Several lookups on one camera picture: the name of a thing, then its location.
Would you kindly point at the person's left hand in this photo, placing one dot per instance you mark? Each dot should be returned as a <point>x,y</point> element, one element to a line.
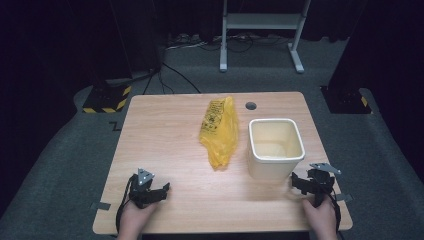
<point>133,221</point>

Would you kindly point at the white metal stand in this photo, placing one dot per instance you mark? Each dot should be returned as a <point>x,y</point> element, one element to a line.
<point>263,20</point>

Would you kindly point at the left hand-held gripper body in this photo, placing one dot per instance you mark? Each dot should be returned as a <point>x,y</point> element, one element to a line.
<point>141,193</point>

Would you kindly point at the grey tape piece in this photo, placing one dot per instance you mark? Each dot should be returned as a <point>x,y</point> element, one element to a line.
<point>346,197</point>
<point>100,206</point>

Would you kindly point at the yellow plastic bag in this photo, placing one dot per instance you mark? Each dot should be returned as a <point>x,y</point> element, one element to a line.
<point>220,133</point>

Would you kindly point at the black yellow striped stand base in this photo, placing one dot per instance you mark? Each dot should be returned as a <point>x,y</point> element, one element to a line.
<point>105,100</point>
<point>346,100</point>

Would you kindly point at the person's right hand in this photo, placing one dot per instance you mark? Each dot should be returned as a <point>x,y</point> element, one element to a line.
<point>323,220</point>

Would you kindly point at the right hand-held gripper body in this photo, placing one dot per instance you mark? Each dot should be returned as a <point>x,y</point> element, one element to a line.
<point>320,183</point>

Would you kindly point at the cream plastic bin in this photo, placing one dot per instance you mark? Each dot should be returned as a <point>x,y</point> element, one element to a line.
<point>273,170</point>

